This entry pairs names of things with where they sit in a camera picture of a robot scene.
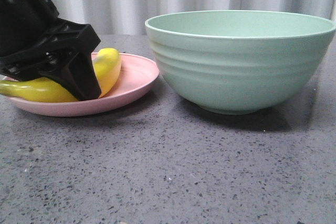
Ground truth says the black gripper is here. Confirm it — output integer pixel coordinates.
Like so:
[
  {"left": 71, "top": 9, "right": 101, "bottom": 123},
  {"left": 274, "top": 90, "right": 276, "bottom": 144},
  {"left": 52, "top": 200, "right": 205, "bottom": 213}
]
[{"left": 1, "top": 0, "right": 101, "bottom": 101}]

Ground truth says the yellow plastic banana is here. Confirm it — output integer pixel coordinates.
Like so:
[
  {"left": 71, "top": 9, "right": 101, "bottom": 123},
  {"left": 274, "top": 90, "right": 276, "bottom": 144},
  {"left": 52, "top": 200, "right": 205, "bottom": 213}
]
[{"left": 1, "top": 48, "right": 122, "bottom": 103}]

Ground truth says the pink plate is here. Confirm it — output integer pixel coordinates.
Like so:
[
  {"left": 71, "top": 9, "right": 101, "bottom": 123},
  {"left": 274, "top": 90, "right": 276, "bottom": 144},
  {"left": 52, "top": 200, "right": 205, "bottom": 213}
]
[{"left": 8, "top": 53, "right": 160, "bottom": 117}]

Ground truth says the green ribbed bowl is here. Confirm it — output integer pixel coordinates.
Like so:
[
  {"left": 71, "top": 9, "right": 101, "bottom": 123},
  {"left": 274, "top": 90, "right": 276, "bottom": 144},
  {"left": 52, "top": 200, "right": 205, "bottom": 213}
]
[{"left": 145, "top": 10, "right": 335, "bottom": 114}]

